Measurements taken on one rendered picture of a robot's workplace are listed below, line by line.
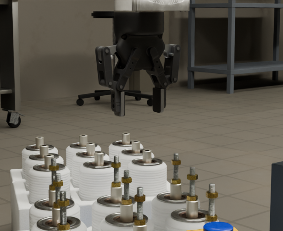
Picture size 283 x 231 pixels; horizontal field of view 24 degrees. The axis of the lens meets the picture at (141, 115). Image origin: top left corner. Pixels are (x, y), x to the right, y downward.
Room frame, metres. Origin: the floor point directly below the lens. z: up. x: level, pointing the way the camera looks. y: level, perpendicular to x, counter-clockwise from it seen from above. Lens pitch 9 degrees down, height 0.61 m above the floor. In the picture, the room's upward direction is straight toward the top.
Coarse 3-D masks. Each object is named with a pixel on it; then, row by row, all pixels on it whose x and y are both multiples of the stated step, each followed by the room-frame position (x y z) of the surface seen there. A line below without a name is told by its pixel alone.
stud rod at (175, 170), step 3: (174, 153) 1.27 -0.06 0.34; (177, 153) 1.27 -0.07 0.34; (174, 156) 1.26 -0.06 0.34; (177, 156) 1.26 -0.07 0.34; (174, 159) 1.26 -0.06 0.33; (177, 159) 1.26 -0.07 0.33; (174, 165) 1.26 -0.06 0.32; (177, 165) 1.26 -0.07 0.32; (174, 168) 1.26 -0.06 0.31; (177, 168) 1.26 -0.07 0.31; (174, 171) 1.26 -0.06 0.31; (177, 171) 1.26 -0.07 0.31; (174, 174) 1.26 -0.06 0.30; (177, 174) 1.26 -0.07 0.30; (174, 177) 1.26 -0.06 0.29; (177, 177) 1.26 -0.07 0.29
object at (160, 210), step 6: (156, 204) 1.24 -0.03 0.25; (162, 204) 1.23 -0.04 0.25; (168, 204) 1.23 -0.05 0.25; (174, 204) 1.22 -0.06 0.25; (180, 204) 1.22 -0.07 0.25; (198, 204) 1.25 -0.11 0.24; (156, 210) 1.24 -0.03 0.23; (162, 210) 1.23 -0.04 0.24; (168, 210) 1.22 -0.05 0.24; (174, 210) 1.22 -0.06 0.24; (156, 216) 1.24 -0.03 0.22; (162, 216) 1.23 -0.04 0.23; (156, 222) 1.24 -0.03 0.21; (162, 222) 1.23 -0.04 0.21; (156, 228) 1.24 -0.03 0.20; (162, 228) 1.23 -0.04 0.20
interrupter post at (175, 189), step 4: (172, 184) 1.26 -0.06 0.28; (176, 184) 1.26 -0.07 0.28; (180, 184) 1.26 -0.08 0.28; (172, 188) 1.26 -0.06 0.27; (176, 188) 1.25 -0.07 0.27; (180, 188) 1.26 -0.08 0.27; (172, 192) 1.26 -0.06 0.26; (176, 192) 1.25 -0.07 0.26; (180, 192) 1.26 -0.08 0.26; (172, 196) 1.26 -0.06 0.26; (176, 196) 1.25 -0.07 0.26; (180, 196) 1.26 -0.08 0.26
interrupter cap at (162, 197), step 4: (164, 192) 1.29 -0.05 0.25; (168, 192) 1.30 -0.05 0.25; (184, 192) 1.29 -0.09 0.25; (188, 192) 1.29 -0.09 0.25; (156, 196) 1.27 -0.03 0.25; (160, 196) 1.27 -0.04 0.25; (164, 196) 1.27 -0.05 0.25; (168, 196) 1.28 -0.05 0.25; (184, 196) 1.27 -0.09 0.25; (160, 200) 1.24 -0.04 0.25; (164, 200) 1.24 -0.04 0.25; (168, 200) 1.24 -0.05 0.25; (172, 200) 1.24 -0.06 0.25; (176, 200) 1.24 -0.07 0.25; (180, 200) 1.24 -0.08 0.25; (184, 200) 1.24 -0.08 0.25
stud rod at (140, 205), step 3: (138, 189) 1.01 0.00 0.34; (141, 189) 1.01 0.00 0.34; (138, 192) 1.01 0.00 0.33; (141, 192) 1.01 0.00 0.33; (138, 195) 1.01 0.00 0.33; (141, 195) 1.01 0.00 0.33; (138, 204) 1.01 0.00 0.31; (141, 204) 1.01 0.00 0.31; (138, 207) 1.01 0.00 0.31; (141, 207) 1.01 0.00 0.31; (138, 210) 1.01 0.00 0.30; (141, 210) 1.01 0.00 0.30; (138, 213) 1.01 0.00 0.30; (141, 213) 1.01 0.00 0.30; (138, 216) 1.01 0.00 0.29; (141, 216) 1.01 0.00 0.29; (138, 219) 1.01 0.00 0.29; (141, 219) 1.01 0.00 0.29
